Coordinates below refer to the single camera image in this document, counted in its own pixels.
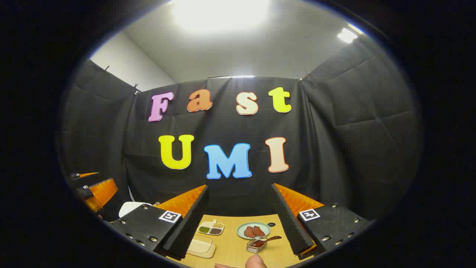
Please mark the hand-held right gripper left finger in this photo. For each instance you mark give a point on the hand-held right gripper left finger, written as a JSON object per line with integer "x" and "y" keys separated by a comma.
{"x": 186, "y": 227}

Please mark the brown wooden spoon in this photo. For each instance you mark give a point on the brown wooden spoon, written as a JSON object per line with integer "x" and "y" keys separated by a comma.
{"x": 269, "y": 239}

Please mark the clear box of rice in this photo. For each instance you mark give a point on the clear box of rice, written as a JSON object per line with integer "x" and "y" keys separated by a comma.
{"x": 200, "y": 246}

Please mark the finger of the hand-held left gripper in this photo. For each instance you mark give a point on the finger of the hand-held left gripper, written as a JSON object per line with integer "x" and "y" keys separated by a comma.
{"x": 83, "y": 175}
{"x": 100, "y": 191}

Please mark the red meat slice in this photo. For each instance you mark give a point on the red meat slice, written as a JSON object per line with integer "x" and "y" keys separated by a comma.
{"x": 259, "y": 231}
{"x": 248, "y": 232}

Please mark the white divided grain dish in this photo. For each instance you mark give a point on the white divided grain dish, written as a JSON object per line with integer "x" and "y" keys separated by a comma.
{"x": 210, "y": 227}

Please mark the ceiling light panel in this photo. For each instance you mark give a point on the ceiling light panel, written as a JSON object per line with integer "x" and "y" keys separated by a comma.
{"x": 232, "y": 76}
{"x": 346, "y": 35}

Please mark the pale green plate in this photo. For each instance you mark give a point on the pale green plate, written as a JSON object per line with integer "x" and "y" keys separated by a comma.
{"x": 264, "y": 227}

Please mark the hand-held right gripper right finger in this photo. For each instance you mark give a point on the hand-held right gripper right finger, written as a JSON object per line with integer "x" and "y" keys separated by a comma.
{"x": 292, "y": 223}

